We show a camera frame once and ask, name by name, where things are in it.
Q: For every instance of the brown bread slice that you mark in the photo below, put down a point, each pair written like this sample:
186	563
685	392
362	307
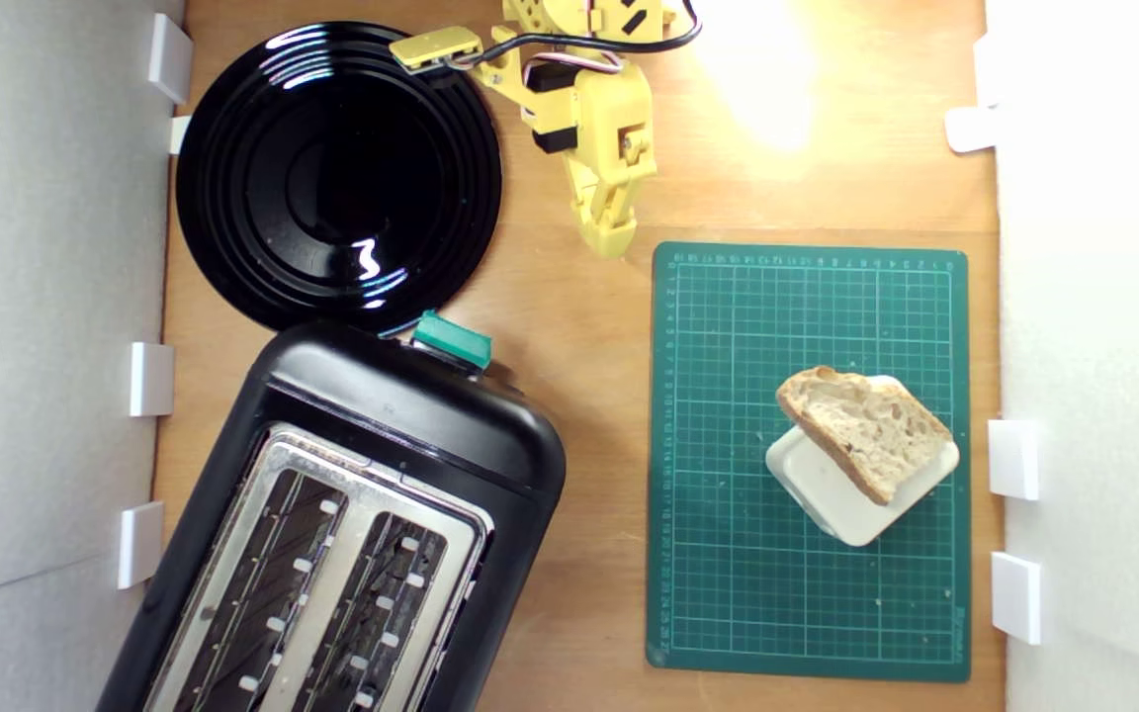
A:
866	425

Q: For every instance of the green toaster lever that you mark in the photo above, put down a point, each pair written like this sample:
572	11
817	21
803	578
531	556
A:
451	339

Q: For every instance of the black two-slot toaster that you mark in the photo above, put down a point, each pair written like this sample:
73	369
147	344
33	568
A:
411	415

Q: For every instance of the black round plate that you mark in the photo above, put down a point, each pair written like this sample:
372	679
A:
332	178

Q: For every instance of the white block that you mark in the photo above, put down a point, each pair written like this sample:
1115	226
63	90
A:
846	514

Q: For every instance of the green cutting mat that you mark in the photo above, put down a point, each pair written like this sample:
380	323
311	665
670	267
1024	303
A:
728	593

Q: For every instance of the yellow wrist camera box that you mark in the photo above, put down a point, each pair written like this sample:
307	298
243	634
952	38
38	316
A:
436	47

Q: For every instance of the white wall clip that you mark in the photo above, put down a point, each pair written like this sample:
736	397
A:
151	379
1015	596
1012	460
169	59
970	129
140	544
180	134
985	74

